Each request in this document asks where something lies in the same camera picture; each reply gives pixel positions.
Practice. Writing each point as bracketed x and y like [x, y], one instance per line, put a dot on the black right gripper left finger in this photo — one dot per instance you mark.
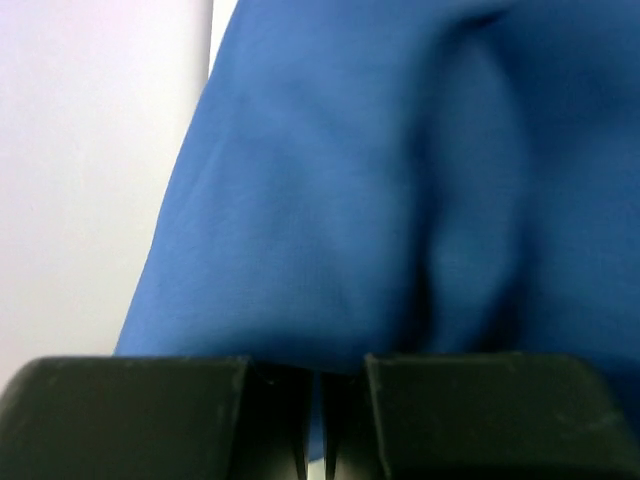
[280, 400]

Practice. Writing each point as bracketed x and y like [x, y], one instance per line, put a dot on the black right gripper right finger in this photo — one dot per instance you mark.
[350, 433]

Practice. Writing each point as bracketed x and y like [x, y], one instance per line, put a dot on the blue surgical drape cloth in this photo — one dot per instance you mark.
[374, 176]

